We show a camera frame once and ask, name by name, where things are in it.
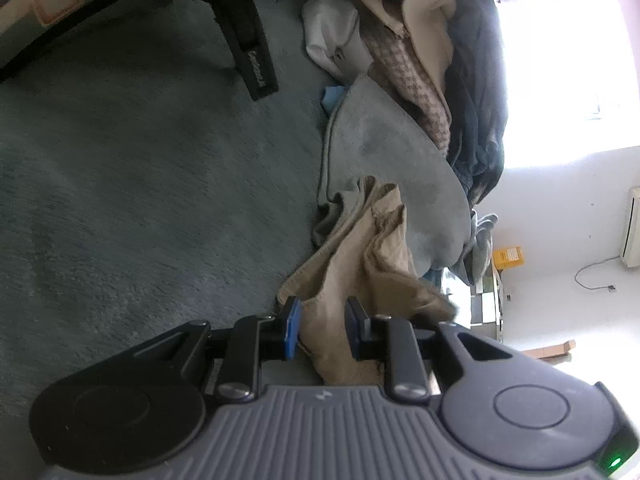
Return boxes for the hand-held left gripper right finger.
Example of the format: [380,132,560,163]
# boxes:
[345,295,514,404]

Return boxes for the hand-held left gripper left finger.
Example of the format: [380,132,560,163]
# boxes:
[132,296,302,404]

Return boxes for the beige pants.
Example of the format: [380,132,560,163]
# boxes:
[275,175,459,389]

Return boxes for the white shelf rack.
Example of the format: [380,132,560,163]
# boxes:
[442,266,507,345]

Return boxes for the pale grey-blue cloth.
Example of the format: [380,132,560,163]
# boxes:
[450,211,499,287]

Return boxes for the yellow box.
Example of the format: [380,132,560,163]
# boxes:
[492,245,527,272]

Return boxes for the folded grey fleece cloth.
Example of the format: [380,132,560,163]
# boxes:
[312,74,473,267]

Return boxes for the cardboard piece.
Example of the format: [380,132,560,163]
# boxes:
[524,340,577,362]

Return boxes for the grey fleece blanket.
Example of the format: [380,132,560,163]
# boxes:
[0,0,333,443]

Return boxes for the blue cloth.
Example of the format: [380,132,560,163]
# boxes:
[320,86,347,117]

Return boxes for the checked cloth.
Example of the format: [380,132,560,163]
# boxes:
[359,24,454,157]

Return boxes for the dark blue quilted jacket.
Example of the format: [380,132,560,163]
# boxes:
[442,0,510,207]

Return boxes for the black tripod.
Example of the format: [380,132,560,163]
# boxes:
[0,0,279,102]

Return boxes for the white air conditioner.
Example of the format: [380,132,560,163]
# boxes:
[620,185,640,269]

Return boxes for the light grey garment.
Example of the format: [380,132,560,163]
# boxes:
[301,0,375,85]

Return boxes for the beige jacket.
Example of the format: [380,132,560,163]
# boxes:
[345,0,457,108]

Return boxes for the thin cable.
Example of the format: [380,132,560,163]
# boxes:
[574,254,622,294]

